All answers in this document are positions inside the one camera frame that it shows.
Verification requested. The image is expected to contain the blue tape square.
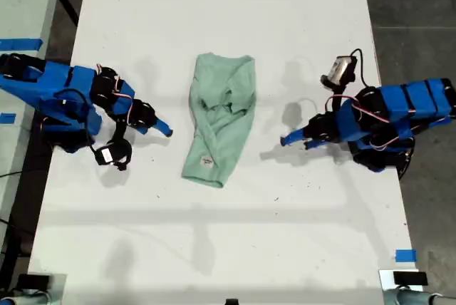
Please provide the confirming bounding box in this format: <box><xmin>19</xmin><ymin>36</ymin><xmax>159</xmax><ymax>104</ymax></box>
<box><xmin>395</xmin><ymin>249</ymin><xmax>418</xmax><ymax>264</ymax></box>

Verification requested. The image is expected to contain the long blue tape strip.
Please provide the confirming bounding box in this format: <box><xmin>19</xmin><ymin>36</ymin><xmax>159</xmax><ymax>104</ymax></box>
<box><xmin>0</xmin><ymin>37</ymin><xmax>44</xmax><ymax>51</ymax></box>

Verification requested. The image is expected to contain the black camera cable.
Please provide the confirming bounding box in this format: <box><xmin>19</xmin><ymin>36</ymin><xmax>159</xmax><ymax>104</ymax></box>
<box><xmin>351</xmin><ymin>48</ymin><xmax>368</xmax><ymax>89</ymax></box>
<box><xmin>52</xmin><ymin>88</ymin><xmax>98</xmax><ymax>151</ymax></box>

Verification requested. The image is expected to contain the boxy black silver camera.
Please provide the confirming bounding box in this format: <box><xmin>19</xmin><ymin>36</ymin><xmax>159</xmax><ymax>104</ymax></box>
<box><xmin>320</xmin><ymin>56</ymin><xmax>358</xmax><ymax>91</ymax></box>

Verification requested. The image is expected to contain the pale green T-shirt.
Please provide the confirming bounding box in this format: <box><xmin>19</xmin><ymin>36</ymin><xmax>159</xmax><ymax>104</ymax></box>
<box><xmin>180</xmin><ymin>52</ymin><xmax>258</xmax><ymax>190</ymax></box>

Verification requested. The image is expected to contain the short black camera stalk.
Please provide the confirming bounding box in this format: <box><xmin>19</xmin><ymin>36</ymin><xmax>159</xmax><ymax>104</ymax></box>
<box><xmin>113</xmin><ymin>118</ymin><xmax>130</xmax><ymax>144</ymax></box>
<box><xmin>334</xmin><ymin>83</ymin><xmax>350</xmax><ymax>101</ymax></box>

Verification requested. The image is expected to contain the small black box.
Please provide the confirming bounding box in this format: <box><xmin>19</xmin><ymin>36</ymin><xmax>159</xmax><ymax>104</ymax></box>
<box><xmin>392</xmin><ymin>271</ymin><xmax>429</xmax><ymax>286</ymax></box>
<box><xmin>16</xmin><ymin>273</ymin><xmax>51</xmax><ymax>290</ymax></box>

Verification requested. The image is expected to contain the silver metal plate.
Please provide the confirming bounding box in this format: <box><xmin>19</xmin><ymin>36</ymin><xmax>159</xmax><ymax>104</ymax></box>
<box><xmin>378</xmin><ymin>269</ymin><xmax>425</xmax><ymax>305</ymax></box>

